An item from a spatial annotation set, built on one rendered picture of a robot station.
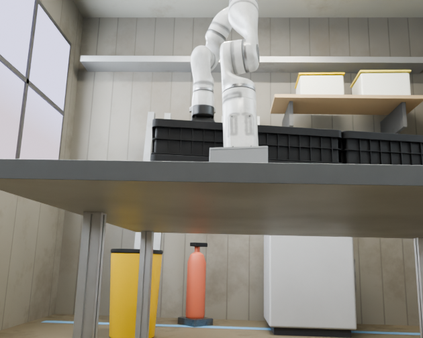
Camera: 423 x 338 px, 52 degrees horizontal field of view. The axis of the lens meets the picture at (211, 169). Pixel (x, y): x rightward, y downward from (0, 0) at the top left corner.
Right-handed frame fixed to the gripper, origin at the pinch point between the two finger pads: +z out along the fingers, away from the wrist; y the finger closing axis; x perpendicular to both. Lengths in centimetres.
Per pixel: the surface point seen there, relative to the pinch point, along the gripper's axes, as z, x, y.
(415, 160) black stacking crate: 3, -6, 69
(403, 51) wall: -157, 265, 205
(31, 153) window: -31, 200, -131
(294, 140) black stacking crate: -2.0, -8.9, 28.6
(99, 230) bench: 27.1, 0.7, -32.1
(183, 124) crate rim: -5.1, -12.6, -5.9
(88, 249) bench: 33.1, 0.8, -35.2
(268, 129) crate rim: -5.0, -10.5, 20.1
